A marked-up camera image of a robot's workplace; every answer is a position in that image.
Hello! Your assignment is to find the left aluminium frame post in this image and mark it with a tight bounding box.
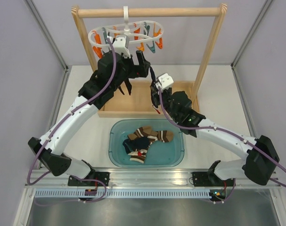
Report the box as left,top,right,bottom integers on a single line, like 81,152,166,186
24,0,70,71

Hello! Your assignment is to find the right aluminium frame post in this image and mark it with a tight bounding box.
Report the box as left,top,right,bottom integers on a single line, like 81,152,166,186
230,0,275,70

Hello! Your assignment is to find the aluminium mounting rail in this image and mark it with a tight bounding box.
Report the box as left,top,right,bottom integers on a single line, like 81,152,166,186
30,167,281,189

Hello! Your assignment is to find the white clip hanger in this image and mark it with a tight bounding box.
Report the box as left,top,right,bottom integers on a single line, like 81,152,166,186
88,6,164,58

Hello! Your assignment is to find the aluminium frame post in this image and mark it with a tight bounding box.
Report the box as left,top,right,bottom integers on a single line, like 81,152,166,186
24,0,70,71
230,0,275,70

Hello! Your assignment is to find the white slotted cable duct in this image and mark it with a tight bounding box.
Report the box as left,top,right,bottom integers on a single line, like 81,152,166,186
35,188,212,199

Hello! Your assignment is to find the teal plastic bin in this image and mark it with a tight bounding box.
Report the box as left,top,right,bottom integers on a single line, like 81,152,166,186
109,119,185,168

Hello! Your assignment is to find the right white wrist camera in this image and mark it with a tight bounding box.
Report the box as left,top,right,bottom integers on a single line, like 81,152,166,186
155,73,174,91

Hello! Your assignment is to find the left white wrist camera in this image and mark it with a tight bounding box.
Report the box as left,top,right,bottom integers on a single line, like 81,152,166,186
106,34,131,58

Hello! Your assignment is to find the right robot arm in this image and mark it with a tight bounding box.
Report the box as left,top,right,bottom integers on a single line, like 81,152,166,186
150,85,279,186

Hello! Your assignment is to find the navy patterned sock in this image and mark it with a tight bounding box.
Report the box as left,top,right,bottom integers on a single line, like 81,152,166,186
150,66,161,114
123,137,150,154

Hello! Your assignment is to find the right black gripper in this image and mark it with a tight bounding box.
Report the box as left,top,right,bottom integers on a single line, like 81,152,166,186
151,85,179,121

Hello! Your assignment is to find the wooden hanging rack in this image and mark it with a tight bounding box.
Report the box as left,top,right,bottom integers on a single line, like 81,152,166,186
71,4,227,118

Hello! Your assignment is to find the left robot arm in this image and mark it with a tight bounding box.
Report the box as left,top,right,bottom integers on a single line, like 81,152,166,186
28,50,150,186

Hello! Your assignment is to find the brown striped sock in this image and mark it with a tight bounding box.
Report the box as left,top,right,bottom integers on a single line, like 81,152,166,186
136,126,174,143
128,126,158,164

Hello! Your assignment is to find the black sock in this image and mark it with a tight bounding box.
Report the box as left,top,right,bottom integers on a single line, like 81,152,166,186
118,79,132,96

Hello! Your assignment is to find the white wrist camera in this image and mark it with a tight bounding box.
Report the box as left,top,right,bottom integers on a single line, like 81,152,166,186
155,73,174,91
106,34,131,58

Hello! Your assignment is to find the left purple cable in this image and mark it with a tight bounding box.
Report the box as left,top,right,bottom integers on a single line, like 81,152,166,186
26,39,107,203

